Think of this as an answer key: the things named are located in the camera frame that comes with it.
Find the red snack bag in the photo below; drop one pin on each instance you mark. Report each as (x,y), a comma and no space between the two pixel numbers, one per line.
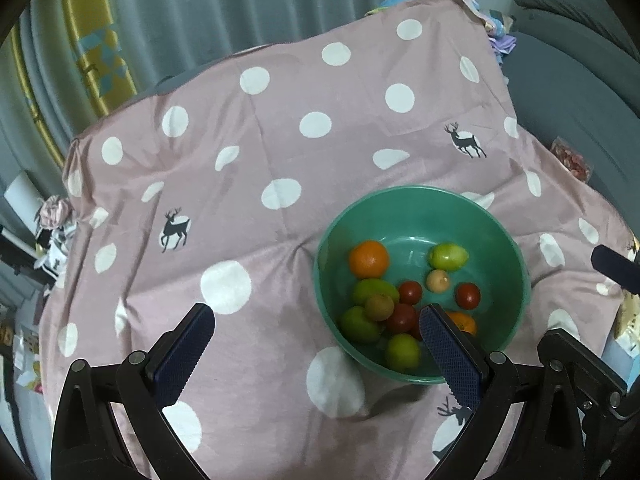
(572,160)

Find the yellow white package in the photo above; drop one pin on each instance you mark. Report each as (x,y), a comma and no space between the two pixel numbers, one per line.
(627,325)

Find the red tomato with stem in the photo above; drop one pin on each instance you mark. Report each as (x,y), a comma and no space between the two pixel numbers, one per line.
(410,291)

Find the white printed box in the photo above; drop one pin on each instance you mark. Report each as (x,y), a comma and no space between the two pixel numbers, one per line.
(25,360)

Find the dark red tomato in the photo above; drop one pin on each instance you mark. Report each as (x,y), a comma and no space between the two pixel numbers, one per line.
(401,319)

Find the green plastic bowl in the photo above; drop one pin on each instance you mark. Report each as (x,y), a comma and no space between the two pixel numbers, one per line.
(425,215)

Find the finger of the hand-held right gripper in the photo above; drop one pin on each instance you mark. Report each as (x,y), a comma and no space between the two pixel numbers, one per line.
(597,377)
(615,266)

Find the purple cloth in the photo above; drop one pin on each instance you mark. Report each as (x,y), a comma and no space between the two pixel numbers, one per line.
(502,44)

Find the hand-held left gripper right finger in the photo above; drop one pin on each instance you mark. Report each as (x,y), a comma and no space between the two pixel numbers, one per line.
(450,360)

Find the pile of clothes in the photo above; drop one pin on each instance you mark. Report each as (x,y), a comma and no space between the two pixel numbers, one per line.
(52,220)

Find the round green fruit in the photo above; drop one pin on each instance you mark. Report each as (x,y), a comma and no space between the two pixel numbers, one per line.
(402,351)

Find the gold patterned curtain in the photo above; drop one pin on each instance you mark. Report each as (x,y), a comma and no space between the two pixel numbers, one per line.
(97,60)

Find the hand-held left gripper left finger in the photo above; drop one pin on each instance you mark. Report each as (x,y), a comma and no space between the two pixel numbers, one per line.
(182,355)

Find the grey sofa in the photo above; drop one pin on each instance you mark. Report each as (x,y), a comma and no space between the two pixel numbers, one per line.
(565,75)

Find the pink polka dot blanket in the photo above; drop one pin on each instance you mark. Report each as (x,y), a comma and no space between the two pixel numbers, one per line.
(300,85)

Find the orange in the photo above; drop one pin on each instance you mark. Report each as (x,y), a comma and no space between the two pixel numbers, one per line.
(369,259)
(464,322)

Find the green oval fruit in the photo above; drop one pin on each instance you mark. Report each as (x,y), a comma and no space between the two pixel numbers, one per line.
(449,256)
(358,325)
(372,287)

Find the small yellow-brown round fruit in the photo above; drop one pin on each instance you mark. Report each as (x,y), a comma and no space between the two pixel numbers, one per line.
(438,280)
(378,306)

